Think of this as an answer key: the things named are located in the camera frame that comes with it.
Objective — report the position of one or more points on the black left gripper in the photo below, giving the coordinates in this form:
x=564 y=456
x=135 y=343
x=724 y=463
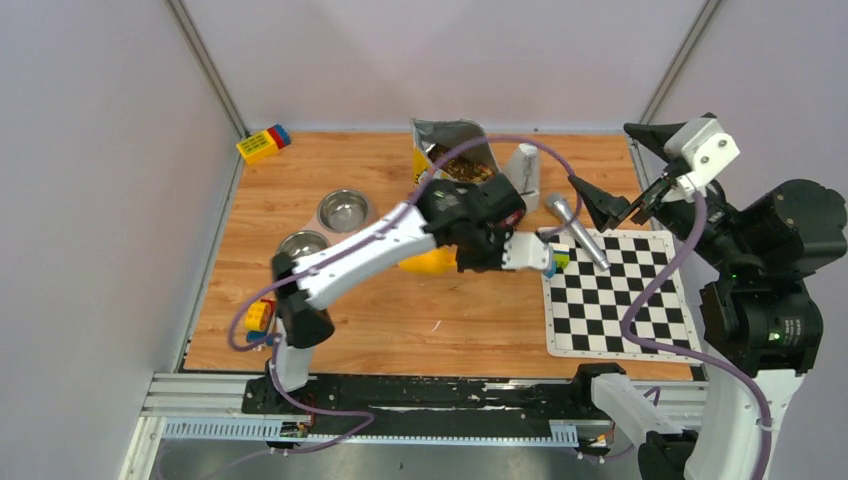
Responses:
x=496 y=260

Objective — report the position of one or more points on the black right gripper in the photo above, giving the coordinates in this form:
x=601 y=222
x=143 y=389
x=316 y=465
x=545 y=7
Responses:
x=603 y=205

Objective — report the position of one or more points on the yellow food scoop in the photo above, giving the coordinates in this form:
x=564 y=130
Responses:
x=435 y=262

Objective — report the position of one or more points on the pet food bag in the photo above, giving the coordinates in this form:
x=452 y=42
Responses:
x=434 y=139

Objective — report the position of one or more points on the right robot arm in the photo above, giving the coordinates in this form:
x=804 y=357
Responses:
x=762 y=327

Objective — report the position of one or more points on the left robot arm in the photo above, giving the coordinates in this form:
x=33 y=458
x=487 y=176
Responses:
x=479 y=220

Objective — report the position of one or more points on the white metronome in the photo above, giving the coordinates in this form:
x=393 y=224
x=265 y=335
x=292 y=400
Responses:
x=523 y=171

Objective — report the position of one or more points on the silver microphone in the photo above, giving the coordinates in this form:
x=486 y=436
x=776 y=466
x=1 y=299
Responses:
x=559 y=206

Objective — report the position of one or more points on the green white blue blocks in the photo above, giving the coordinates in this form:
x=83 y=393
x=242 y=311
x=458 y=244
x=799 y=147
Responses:
x=559 y=259

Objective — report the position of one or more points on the checkerboard mat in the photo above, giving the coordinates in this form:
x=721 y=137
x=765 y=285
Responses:
x=583 y=305

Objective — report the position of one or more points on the steel bowl far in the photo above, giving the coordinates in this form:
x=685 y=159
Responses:
x=343 y=211

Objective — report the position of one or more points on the steel bowl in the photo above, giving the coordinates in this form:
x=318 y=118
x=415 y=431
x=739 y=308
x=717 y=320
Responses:
x=343 y=211
x=302 y=243

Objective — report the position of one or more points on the pink double bowl stand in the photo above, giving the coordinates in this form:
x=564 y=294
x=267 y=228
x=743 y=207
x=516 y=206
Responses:
x=335 y=238

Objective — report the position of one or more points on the steel bowl near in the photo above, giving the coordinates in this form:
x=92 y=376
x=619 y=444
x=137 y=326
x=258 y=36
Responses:
x=302 y=243

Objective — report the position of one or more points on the yellow red blue block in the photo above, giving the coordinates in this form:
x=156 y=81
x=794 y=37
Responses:
x=263 y=144

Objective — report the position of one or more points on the yellow red toy block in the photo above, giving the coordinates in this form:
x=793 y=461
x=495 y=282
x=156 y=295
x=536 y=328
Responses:
x=259 y=321

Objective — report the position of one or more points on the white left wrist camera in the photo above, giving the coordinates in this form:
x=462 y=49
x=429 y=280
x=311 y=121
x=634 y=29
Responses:
x=526 y=250

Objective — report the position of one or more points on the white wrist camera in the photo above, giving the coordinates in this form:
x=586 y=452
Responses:
x=526 y=250
x=717 y=150

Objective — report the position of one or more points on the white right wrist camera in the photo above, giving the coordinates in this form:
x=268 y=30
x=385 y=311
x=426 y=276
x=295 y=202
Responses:
x=717 y=150

